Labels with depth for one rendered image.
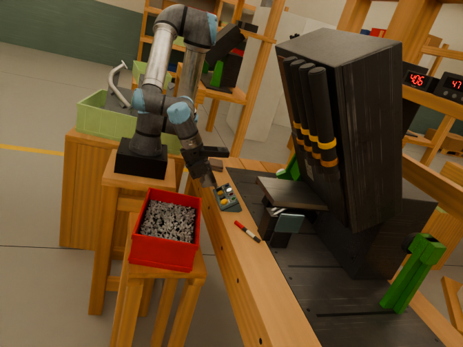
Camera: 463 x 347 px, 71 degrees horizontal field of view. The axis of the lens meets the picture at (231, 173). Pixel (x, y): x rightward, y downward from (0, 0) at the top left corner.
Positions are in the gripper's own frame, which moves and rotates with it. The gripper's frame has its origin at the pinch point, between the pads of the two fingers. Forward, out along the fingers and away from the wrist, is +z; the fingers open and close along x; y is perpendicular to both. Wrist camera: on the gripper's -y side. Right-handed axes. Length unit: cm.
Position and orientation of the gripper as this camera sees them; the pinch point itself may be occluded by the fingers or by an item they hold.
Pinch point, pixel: (216, 185)
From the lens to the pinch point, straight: 127.7
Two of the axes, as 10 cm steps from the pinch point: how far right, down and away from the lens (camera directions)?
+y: -9.1, 4.0, -0.7
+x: 2.7, 4.7, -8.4
